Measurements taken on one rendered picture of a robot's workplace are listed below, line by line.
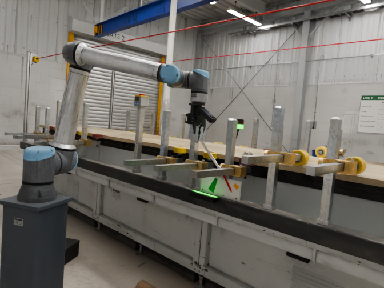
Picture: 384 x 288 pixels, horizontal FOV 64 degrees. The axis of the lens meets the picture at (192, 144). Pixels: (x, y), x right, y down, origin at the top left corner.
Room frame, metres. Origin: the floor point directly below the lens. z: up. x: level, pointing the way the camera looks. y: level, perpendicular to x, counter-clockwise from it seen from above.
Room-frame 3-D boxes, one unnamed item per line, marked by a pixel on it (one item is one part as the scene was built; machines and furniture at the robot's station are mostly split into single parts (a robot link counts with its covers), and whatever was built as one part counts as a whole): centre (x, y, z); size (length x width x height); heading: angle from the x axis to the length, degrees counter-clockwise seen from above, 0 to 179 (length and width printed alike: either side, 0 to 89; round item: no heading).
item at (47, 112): (3.10, 1.46, 0.86); 0.03 x 0.03 x 0.48; 48
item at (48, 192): (1.61, 0.80, 0.65); 0.19 x 0.19 x 0.10
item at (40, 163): (1.62, 0.79, 0.79); 0.17 x 0.15 x 0.18; 170
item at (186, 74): (1.65, 0.10, 1.29); 0.12 x 0.12 x 0.09; 80
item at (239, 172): (1.57, -0.22, 0.85); 0.13 x 0.06 x 0.05; 48
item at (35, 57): (3.50, 1.85, 1.20); 0.15 x 0.12 x 1.00; 48
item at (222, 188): (1.59, -0.16, 0.75); 0.26 x 0.01 x 0.10; 48
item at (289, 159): (1.40, -0.40, 0.95); 0.13 x 0.06 x 0.05; 48
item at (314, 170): (1.17, -0.56, 0.95); 0.50 x 0.04 x 0.04; 138
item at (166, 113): (1.92, 0.17, 0.90); 0.03 x 0.03 x 0.48; 48
